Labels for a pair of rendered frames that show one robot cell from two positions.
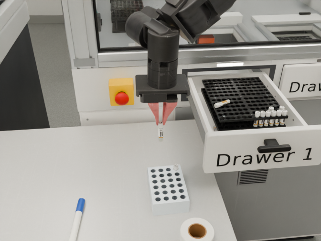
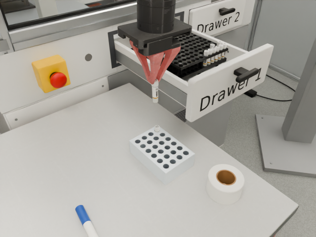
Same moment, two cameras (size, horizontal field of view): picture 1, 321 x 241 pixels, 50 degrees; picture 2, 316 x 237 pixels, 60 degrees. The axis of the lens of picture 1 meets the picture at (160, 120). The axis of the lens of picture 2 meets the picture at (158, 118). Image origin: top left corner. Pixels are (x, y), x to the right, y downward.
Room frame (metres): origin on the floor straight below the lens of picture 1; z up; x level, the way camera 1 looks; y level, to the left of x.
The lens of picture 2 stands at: (0.25, 0.22, 1.22)
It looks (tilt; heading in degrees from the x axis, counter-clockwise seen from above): 39 degrees down; 327
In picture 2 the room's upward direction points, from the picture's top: straight up
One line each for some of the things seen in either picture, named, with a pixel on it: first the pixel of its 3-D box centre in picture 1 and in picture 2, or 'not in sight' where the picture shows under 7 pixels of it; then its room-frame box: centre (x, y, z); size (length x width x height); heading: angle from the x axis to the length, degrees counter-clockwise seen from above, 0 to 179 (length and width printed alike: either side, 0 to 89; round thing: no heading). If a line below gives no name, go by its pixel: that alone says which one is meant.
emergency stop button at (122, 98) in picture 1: (122, 97); (57, 79); (0.87, 0.11, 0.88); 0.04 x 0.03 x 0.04; 96
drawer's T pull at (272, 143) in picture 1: (272, 145); (243, 73); (0.61, -0.25, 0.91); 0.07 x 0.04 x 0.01; 96
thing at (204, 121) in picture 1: (238, 105); (174, 54); (0.84, -0.22, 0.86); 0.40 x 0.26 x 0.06; 6
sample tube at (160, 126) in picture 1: (160, 131); (154, 90); (0.60, 0.00, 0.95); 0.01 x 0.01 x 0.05
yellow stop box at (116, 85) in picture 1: (121, 92); (52, 74); (0.90, 0.12, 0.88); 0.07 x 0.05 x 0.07; 96
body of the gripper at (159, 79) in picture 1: (162, 73); (155, 14); (0.60, 0.00, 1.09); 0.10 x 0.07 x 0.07; 95
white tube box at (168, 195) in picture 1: (167, 188); (161, 153); (0.60, -0.02, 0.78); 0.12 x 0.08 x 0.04; 8
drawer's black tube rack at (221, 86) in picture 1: (240, 106); (176, 53); (0.83, -0.22, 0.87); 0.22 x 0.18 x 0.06; 6
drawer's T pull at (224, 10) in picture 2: not in sight; (225, 11); (0.96, -0.53, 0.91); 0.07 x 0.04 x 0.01; 96
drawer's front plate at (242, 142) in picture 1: (265, 149); (231, 80); (0.63, -0.25, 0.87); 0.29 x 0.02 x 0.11; 96
